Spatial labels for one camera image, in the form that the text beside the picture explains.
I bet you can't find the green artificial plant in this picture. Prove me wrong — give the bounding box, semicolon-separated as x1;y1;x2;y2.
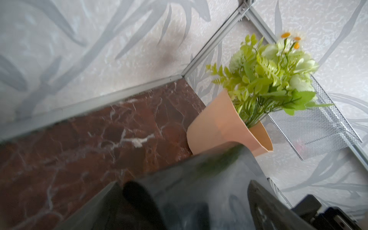
206;32;329;128

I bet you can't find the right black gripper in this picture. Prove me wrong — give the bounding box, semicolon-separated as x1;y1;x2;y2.
291;194;362;230

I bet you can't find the black drawer unit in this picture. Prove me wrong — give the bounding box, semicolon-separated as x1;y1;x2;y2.
123;142;291;230

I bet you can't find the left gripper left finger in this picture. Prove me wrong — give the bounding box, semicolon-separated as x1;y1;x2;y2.
55;182;123;230

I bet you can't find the beige plant pot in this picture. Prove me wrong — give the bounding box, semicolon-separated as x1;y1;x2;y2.
186;90;274;157

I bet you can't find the white wire mesh basket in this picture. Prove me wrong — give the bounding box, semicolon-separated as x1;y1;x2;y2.
262;76;368;161

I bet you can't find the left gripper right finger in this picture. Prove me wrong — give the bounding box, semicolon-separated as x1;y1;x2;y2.
247;180;314;230

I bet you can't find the pink object in basket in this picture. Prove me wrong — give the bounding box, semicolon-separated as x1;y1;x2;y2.
295;143;305;155

